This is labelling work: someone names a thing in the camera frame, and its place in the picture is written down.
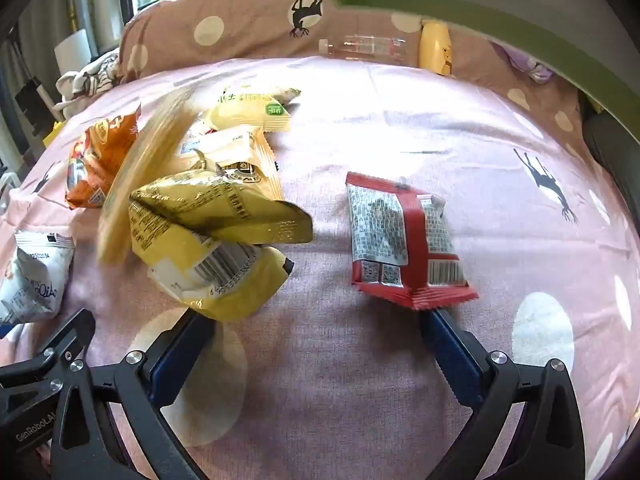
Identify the red snack packet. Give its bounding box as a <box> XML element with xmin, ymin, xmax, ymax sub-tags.
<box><xmin>346</xmin><ymin>171</ymin><xmax>479</xmax><ymax>311</ymax></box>

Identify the white striped cloth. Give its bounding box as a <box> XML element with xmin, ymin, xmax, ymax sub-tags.
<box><xmin>54</xmin><ymin>52</ymin><xmax>122</xmax><ymax>107</ymax></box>

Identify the yellow orange snack packet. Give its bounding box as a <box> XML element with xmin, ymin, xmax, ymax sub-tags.
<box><xmin>172</xmin><ymin>126</ymin><xmax>284</xmax><ymax>202</ymax></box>

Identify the yellow shopping bag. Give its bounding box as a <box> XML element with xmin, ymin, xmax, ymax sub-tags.
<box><xmin>42</xmin><ymin>120</ymin><xmax>67</xmax><ymax>149</ymax></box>

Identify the purple cloth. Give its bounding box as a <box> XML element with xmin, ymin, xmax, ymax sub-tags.
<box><xmin>491</xmin><ymin>41</ymin><xmax>553</xmax><ymax>84</ymax></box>

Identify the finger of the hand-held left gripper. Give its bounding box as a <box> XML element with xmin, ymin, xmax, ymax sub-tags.
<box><xmin>0</xmin><ymin>308</ymin><xmax>97</xmax><ymax>416</ymax></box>

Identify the orange panda snack bag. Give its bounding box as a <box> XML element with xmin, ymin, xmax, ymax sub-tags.
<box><xmin>65</xmin><ymin>104</ymin><xmax>144</xmax><ymax>211</ymax></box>

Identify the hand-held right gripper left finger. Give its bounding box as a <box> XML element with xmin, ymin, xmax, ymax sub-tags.
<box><xmin>50</xmin><ymin>307</ymin><xmax>217</xmax><ymax>480</ymax></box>

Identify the black padded object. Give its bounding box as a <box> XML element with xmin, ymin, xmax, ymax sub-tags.
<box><xmin>581</xmin><ymin>109</ymin><xmax>640</xmax><ymax>203</ymax></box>

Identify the green cardboard box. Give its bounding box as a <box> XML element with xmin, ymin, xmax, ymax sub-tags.
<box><xmin>304</xmin><ymin>0</ymin><xmax>640</xmax><ymax>137</ymax></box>

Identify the white snack packet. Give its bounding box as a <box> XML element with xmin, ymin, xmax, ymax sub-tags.
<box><xmin>0</xmin><ymin>229</ymin><xmax>77</xmax><ymax>327</ymax></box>

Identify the white paper roll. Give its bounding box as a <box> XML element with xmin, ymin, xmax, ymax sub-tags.
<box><xmin>53</xmin><ymin>29</ymin><xmax>97</xmax><ymax>79</ymax></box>

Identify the pink dotted bed sheet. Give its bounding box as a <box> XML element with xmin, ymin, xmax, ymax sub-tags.
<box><xmin>0</xmin><ymin>54</ymin><xmax>640</xmax><ymax>480</ymax></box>

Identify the brown dotted pillow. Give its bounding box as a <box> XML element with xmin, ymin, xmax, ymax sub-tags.
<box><xmin>119</xmin><ymin>0</ymin><xmax>601</xmax><ymax>141</ymax></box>

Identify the green yellow cracker packet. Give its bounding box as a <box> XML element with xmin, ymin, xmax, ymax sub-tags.
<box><xmin>96</xmin><ymin>87</ymin><xmax>198</xmax><ymax>267</ymax></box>

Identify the clear plastic bottle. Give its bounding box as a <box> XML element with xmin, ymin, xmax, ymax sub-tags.
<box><xmin>319</xmin><ymin>34</ymin><xmax>407</xmax><ymax>64</ymax></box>

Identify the yellow bottle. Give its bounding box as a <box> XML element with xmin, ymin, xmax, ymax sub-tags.
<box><xmin>418</xmin><ymin>19</ymin><xmax>454</xmax><ymax>77</ymax></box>

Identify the pale yellow green-label packet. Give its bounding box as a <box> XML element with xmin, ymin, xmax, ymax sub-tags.
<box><xmin>206</xmin><ymin>86</ymin><xmax>302</xmax><ymax>134</ymax></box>

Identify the large crinkled yellow snack bag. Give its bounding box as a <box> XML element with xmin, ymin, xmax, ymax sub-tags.
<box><xmin>128</xmin><ymin>169</ymin><xmax>314</xmax><ymax>322</ymax></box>

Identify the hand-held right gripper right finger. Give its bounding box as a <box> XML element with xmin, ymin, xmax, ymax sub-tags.
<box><xmin>419</xmin><ymin>308</ymin><xmax>586</xmax><ymax>480</ymax></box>

